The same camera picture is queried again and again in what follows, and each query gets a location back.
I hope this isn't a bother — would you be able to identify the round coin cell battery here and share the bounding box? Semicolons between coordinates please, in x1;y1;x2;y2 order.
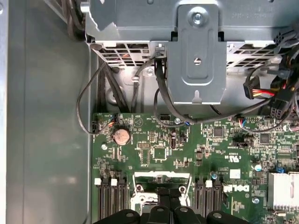
113;126;131;146

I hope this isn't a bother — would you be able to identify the black connector with red wires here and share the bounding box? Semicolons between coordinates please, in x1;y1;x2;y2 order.
242;75;278;100

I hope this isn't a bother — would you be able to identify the silver finned heatsink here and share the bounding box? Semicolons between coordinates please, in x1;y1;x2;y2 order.
267;171;299;210

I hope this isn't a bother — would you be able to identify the black sleeved cable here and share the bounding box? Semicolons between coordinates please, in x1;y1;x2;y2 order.
102;62;131;114
96;60;106;113

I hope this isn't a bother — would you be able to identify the black power connector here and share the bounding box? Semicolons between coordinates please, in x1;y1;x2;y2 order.
269;88;299;118

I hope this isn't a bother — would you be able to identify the thin black wire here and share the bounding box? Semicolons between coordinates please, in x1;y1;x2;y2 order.
76;62;99;135

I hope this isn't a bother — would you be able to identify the green RAM stick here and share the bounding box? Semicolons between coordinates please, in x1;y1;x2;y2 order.
221;186;232;212

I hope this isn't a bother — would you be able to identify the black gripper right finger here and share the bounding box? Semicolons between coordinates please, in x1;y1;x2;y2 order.
169;188;249;224

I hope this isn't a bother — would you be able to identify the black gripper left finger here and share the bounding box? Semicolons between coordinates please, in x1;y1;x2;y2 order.
93;186;173;224

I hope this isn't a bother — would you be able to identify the thick black cable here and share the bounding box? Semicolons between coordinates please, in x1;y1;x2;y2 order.
153;57;283;128

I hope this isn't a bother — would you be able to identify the metal socket cover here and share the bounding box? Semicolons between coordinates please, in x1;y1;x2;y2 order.
132;170;194;206

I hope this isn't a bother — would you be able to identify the green motherboard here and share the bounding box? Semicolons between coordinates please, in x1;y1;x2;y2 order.
92;112;299;224

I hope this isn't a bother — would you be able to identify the silver metal drive cage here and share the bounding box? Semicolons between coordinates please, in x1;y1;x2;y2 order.
80;0;299;106

